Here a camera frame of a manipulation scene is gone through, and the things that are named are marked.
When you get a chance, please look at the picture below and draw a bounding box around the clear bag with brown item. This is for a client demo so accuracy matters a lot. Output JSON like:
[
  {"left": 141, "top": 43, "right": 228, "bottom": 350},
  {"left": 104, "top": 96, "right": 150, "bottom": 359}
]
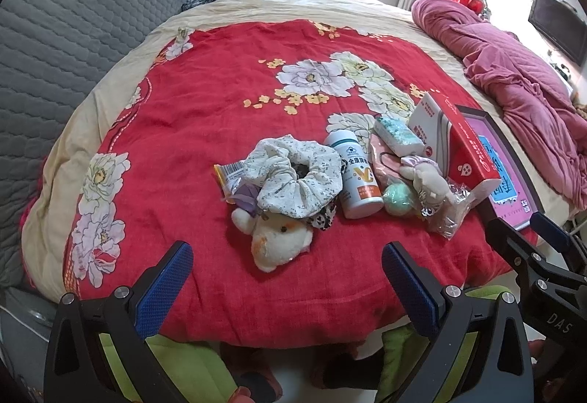
[{"left": 426, "top": 182, "right": 475, "bottom": 240}]

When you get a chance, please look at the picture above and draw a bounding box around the beige bear plush pink bow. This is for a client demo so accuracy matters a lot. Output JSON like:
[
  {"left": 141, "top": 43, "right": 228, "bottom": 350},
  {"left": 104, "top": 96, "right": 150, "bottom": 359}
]
[{"left": 399, "top": 156, "right": 457, "bottom": 213}]

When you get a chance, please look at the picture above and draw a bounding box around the green sponge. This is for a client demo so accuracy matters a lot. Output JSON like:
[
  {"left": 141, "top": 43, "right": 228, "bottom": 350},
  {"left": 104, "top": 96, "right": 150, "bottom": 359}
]
[{"left": 382, "top": 181, "right": 420, "bottom": 217}]

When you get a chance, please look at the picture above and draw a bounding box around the leopard print scrunchie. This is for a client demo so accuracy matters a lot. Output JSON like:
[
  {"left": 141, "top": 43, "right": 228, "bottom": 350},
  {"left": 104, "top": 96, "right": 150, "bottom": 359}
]
[{"left": 306, "top": 200, "right": 336, "bottom": 231}]

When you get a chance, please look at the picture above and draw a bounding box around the white duck plush toy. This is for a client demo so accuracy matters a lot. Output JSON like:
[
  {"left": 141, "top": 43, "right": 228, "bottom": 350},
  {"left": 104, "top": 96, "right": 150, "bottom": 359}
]
[{"left": 231, "top": 208, "right": 313, "bottom": 273}]

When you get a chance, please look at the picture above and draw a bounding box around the yellow white snack packet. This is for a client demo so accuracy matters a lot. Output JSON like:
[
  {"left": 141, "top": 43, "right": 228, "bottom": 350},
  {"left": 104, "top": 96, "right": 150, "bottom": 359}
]
[{"left": 213, "top": 160, "right": 247, "bottom": 204}]

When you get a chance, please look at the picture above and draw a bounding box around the green tissue pack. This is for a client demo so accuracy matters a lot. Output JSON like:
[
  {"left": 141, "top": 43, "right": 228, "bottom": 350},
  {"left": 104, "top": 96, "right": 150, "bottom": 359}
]
[{"left": 373, "top": 116, "right": 425, "bottom": 157}]

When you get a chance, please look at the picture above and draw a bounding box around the white floral scrunchie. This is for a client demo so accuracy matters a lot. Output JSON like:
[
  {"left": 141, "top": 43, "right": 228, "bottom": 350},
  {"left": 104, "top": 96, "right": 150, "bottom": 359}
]
[{"left": 243, "top": 135, "right": 342, "bottom": 219}]

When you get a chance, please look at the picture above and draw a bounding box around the grey tray with pink book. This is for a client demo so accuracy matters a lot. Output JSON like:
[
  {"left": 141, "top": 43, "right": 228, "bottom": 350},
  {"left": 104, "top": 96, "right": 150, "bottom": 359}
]
[{"left": 457, "top": 105, "right": 544, "bottom": 231}]

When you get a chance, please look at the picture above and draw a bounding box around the green garment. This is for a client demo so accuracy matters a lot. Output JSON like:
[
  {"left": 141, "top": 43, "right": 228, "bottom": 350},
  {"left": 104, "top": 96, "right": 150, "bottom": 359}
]
[{"left": 99, "top": 285, "right": 508, "bottom": 402}]

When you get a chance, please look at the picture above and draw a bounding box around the white vitamin bottle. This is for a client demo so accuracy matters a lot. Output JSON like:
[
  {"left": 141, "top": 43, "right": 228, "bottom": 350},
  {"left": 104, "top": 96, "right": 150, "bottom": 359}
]
[{"left": 325, "top": 130, "right": 383, "bottom": 219}]

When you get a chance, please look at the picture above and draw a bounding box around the red floral blanket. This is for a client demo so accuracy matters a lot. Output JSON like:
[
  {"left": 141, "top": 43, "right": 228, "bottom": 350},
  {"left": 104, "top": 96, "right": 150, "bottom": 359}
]
[{"left": 62, "top": 18, "right": 540, "bottom": 349}]

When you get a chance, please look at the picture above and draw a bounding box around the red tissue box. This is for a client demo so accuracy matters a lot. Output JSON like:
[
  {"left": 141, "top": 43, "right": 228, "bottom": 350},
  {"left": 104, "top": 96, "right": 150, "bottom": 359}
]
[{"left": 408, "top": 91, "right": 500, "bottom": 207}]

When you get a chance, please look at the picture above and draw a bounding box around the pink crumpled quilt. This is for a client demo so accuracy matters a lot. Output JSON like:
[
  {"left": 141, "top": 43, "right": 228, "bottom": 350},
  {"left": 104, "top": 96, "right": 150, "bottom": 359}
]
[{"left": 411, "top": 0, "right": 586, "bottom": 211}]

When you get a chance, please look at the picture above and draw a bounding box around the beige bed sheet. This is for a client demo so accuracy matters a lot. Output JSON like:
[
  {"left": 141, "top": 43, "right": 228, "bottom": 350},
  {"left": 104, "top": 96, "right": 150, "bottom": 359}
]
[{"left": 22, "top": 0, "right": 574, "bottom": 302}]

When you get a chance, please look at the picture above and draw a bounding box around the grey quilted headboard cushion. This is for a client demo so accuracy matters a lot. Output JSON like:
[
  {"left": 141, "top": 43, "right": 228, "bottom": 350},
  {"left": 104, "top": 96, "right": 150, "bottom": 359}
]
[{"left": 1, "top": 0, "right": 186, "bottom": 287}]

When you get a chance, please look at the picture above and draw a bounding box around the wall mounted television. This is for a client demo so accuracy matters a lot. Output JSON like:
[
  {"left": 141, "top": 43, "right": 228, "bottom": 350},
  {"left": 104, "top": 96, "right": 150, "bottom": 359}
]
[{"left": 528, "top": 0, "right": 586, "bottom": 65}]

